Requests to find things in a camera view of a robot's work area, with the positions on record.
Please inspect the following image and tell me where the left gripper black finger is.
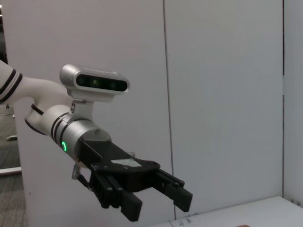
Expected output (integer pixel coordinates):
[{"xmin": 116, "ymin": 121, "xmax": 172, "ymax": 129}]
[
  {"xmin": 120, "ymin": 191, "xmax": 144, "ymax": 222},
  {"xmin": 152, "ymin": 169, "xmax": 193, "ymax": 212}
]

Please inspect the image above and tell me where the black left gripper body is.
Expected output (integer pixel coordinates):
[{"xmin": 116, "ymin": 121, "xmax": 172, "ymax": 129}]
[{"xmin": 76, "ymin": 139, "xmax": 161, "ymax": 209}]

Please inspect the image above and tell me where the left arm black connector cable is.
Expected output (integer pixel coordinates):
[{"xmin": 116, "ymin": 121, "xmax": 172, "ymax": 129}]
[{"xmin": 70, "ymin": 162, "xmax": 92, "ymax": 190}]

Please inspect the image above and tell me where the silver left camera bracket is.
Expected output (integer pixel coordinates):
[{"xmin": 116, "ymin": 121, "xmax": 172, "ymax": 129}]
[{"xmin": 70, "ymin": 99, "xmax": 96, "ymax": 124}]

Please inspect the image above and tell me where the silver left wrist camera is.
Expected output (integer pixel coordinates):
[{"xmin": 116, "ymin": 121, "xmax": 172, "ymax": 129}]
[{"xmin": 59, "ymin": 63, "xmax": 131, "ymax": 104}]

